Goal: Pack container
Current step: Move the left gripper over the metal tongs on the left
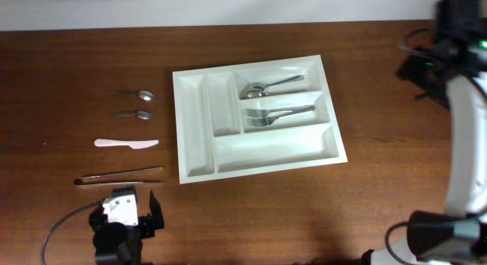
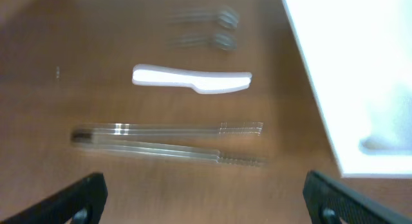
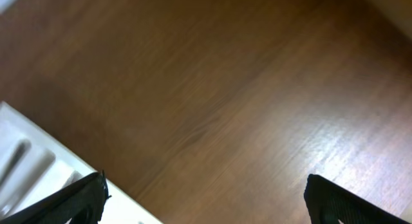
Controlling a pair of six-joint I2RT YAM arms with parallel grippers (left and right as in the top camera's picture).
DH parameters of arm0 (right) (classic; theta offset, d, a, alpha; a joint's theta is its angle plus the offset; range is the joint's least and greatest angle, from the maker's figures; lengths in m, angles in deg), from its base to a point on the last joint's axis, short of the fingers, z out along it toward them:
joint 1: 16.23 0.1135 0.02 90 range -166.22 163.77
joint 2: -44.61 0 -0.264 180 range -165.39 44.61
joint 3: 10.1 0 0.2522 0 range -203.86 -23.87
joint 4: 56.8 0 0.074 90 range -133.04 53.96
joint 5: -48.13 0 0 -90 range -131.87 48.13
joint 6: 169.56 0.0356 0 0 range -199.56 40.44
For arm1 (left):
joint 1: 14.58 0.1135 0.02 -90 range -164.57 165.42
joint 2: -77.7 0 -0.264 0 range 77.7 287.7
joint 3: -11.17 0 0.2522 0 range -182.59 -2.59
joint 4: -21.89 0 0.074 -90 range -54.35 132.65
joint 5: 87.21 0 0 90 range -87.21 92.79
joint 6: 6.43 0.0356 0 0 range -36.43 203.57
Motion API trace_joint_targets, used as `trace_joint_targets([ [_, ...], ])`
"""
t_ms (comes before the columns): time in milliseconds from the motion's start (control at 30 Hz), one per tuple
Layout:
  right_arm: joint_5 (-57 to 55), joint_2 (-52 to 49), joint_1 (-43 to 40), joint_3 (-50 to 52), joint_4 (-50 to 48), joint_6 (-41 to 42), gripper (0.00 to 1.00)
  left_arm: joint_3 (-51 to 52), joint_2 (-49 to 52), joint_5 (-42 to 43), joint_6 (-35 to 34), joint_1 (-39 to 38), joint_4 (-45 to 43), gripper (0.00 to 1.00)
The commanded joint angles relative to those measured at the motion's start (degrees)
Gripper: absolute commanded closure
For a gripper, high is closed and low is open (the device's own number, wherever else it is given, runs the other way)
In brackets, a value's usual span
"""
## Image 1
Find metal kitchen tongs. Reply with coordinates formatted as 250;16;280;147
73;167;163;187

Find pink plastic knife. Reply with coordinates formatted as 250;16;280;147
94;139;159;149

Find small teaspoon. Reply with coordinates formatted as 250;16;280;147
110;90;154;101
110;110;153;120

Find metal fork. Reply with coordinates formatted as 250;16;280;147
243;107;301;118
247;105;316;127

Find large metal spoon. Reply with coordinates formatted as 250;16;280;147
240;88;300;100
244;75;304;91

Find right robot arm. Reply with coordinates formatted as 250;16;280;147
358;0;486;264

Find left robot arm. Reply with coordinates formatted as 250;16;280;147
88;187;164;265

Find white plastic cutlery tray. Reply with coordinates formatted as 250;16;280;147
173;55;348;184

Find right black cable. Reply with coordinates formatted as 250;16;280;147
384;27;487;265

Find black cable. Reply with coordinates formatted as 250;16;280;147
40;200;104;265
384;27;487;265

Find left black cable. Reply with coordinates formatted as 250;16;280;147
40;200;104;265

